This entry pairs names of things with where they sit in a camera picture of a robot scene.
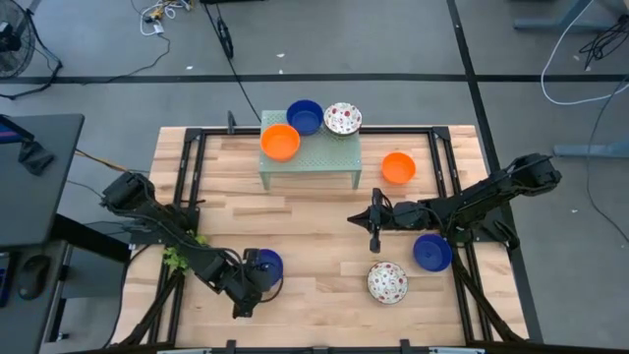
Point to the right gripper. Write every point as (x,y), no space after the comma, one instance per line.
(390,217)

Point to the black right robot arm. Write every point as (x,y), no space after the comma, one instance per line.
(481,196)

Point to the white power strip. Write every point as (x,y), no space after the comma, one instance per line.
(157,27)

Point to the grey mouse table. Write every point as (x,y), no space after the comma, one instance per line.
(19,329)

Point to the black computer mouse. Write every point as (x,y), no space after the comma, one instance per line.
(32,275)

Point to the orange plastic mini bowl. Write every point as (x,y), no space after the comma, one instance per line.
(280,141)
(398,168)

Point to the black desk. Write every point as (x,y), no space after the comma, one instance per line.
(44,206)

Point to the grey table foot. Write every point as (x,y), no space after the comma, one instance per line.
(589,150)
(550,24)

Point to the black and blue desk device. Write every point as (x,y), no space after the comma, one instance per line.
(35,158)

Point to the black floor fan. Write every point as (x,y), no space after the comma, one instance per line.
(12,49)

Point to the small green potted plant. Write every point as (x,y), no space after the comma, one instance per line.
(171,258)

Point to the black aluminium table frame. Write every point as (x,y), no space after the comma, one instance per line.
(393,131)

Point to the black desk foot bar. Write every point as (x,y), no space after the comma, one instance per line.
(93,238)

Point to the blue plastic mini bowl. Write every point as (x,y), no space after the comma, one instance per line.
(272,263)
(432,253)
(305,117)

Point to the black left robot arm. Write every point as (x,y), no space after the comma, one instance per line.
(132,194)

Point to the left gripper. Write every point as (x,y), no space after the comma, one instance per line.
(243,282)

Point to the green metal mesh shelf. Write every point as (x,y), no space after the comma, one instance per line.
(324,157)

